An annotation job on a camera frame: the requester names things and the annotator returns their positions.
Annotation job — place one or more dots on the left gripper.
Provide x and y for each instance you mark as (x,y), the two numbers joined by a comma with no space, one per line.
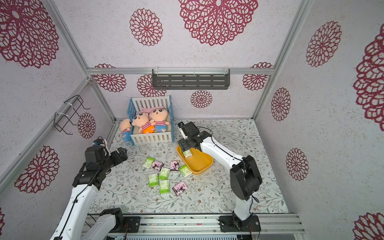
(118,159)

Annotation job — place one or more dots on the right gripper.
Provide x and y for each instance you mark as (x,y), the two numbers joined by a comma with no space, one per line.
(186,144)

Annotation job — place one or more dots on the green tissue pack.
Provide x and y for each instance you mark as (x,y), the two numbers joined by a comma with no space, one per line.
(164,187)
(187,154)
(148,162)
(185,171)
(164,174)
(153,180)

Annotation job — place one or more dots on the yellow plastic storage box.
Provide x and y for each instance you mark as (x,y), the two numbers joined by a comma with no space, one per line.
(198,162)

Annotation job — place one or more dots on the pink kuromi tissue pack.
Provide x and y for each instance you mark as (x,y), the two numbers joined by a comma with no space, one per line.
(174,166)
(156,165)
(180,188)

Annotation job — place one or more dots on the pink kuromi tissue pack bottom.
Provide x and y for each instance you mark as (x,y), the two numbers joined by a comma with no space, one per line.
(180,188)

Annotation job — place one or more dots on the green tissue pack bottom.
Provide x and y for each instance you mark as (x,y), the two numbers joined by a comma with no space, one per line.
(164,187)

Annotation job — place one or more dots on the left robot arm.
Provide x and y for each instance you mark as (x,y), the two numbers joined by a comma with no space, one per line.
(86,185)

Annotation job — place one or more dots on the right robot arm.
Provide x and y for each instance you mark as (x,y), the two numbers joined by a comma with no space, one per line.
(245,177)

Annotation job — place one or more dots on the plush doll outside crib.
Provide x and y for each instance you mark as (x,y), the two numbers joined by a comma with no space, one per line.
(125,128)

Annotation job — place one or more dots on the plush doll blue shorts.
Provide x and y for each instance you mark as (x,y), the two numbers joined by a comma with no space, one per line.
(159,120)

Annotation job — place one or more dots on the plush doll orange shorts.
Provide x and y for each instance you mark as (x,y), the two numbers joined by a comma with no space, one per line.
(143,123)

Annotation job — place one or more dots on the blue white toy crib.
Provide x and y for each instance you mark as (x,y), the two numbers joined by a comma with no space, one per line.
(137,104)

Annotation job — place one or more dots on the grey wall shelf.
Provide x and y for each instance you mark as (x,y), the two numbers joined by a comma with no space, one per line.
(194,79)

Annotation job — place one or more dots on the black wire wall rack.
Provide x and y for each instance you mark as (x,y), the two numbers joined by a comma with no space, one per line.
(62,119)

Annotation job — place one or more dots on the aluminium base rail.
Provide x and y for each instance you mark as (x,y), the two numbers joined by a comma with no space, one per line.
(212,224)

